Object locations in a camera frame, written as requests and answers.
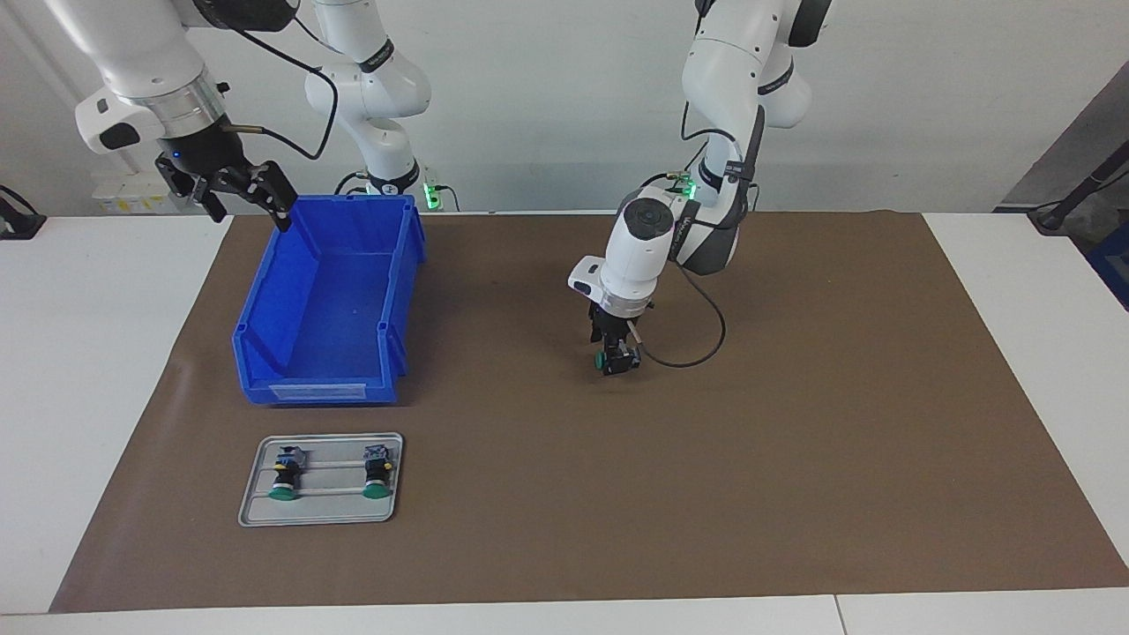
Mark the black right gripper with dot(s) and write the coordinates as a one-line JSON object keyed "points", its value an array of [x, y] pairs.
{"points": [[198, 150]]}

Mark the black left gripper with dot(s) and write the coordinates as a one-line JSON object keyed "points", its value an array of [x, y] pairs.
{"points": [[611, 324]]}

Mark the green push button switch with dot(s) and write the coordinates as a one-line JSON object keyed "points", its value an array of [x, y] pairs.
{"points": [[376, 488], [600, 360], [284, 489]]}

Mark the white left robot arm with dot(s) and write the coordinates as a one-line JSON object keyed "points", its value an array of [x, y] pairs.
{"points": [[644, 256]]}

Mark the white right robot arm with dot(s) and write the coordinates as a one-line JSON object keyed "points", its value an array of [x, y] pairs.
{"points": [[132, 53]]}

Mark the white box yellow labels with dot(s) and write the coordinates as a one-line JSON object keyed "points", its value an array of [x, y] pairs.
{"points": [[123, 198]]}

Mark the brown table mat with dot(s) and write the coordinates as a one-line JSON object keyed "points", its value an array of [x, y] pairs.
{"points": [[617, 485]]}

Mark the blue plastic storage bin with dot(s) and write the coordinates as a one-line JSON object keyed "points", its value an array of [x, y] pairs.
{"points": [[326, 309]]}

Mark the grey metal tray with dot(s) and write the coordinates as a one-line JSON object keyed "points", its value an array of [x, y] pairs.
{"points": [[326, 511]]}

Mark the black stand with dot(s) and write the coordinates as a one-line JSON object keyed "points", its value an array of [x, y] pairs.
{"points": [[1058, 216]]}

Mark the blue crate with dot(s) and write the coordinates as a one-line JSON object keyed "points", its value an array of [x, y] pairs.
{"points": [[1116, 265]]}

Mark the black clamp mount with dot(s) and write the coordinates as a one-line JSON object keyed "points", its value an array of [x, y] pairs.
{"points": [[18, 225]]}

